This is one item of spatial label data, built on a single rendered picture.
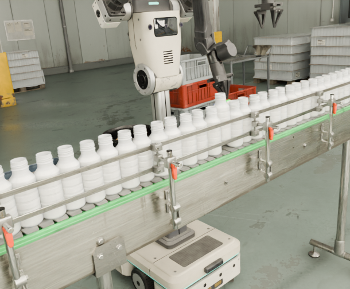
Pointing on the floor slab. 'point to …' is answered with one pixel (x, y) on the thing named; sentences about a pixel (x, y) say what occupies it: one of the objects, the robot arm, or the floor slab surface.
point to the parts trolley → (244, 65)
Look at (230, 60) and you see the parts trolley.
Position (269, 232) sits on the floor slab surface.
